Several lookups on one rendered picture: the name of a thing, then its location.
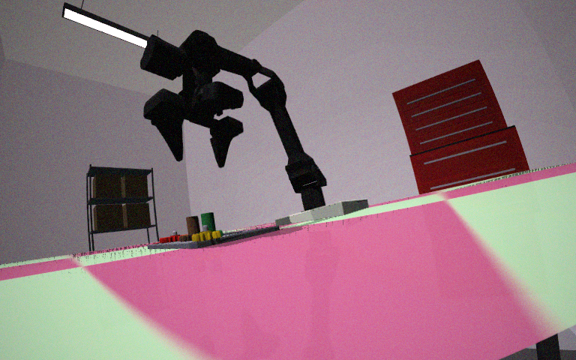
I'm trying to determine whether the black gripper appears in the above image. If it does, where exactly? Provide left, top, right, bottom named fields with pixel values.
left=143, top=77, right=244, bottom=168

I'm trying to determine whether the yellow gear with black stripe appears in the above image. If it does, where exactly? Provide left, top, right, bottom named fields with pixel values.
left=192, top=230, right=221, bottom=242

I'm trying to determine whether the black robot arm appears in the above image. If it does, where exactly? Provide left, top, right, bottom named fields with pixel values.
left=140, top=30, right=327, bottom=213

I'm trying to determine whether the brown gear with tall hub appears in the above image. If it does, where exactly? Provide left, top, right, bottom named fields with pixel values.
left=179, top=216, right=200, bottom=242

